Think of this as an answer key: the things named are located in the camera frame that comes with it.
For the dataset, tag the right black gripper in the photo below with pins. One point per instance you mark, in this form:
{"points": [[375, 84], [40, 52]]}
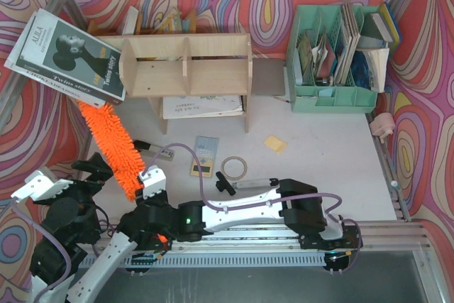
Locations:
{"points": [[150, 203]]}

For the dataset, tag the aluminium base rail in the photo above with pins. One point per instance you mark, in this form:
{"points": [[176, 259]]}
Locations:
{"points": [[249, 246]]}

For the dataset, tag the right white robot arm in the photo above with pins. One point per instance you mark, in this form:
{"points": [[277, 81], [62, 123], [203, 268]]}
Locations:
{"points": [[297, 205]]}

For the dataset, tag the yellow sticky note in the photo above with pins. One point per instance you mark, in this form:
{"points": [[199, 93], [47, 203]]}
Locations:
{"points": [[275, 144]]}

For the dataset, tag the green desk organizer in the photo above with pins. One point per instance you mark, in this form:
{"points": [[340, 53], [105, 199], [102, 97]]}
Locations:
{"points": [[322, 41]]}

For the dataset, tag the clear tube black cap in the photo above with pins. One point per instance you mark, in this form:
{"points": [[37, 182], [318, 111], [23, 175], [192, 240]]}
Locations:
{"points": [[252, 184]]}

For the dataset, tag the white notebook under shelf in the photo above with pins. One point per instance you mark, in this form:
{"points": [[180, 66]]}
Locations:
{"points": [[199, 107]]}

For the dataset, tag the grey hardcover book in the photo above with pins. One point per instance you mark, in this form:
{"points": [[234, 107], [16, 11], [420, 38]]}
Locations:
{"points": [[374, 33]]}

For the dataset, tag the black plastic clip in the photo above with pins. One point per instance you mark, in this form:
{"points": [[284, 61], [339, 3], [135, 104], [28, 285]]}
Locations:
{"points": [[222, 184]]}

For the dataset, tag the white book under Twins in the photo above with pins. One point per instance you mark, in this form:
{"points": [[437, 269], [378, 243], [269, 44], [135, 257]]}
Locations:
{"points": [[58, 86]]}

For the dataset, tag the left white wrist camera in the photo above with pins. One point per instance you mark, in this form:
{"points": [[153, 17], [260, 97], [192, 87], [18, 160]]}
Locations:
{"points": [[41, 185]]}

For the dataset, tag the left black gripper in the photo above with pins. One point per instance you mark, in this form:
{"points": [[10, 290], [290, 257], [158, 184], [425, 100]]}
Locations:
{"points": [[81, 182]]}

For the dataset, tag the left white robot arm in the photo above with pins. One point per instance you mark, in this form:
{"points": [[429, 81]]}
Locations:
{"points": [[53, 267]]}

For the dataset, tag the brown board behind shelf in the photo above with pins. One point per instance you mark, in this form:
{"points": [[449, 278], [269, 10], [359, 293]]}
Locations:
{"points": [[268, 77]]}

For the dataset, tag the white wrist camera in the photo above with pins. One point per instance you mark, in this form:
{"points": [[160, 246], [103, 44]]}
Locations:
{"points": [[153, 180], [41, 185]]}

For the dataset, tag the black Twins story book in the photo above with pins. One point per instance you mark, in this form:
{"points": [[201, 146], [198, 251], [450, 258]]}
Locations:
{"points": [[63, 53]]}

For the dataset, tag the orange microfiber duster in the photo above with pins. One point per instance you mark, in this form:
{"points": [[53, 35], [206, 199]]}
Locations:
{"points": [[115, 143]]}

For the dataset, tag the pink wall hook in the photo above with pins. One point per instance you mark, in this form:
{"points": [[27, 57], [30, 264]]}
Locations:
{"points": [[382, 126]]}

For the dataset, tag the wooden bookshelf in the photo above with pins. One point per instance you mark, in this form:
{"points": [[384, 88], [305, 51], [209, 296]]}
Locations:
{"points": [[170, 65]]}

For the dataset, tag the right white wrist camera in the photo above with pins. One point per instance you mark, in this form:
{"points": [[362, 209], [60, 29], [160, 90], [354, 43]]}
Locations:
{"points": [[153, 180]]}

